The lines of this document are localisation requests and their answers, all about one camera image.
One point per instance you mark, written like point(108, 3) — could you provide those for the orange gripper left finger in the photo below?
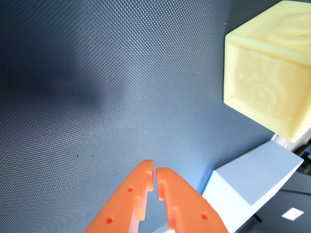
point(121, 208)

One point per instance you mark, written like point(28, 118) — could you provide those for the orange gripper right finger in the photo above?
point(187, 208)

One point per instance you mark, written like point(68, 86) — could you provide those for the pale yellow embossed block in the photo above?
point(267, 85)

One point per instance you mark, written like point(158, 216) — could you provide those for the white box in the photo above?
point(252, 174)

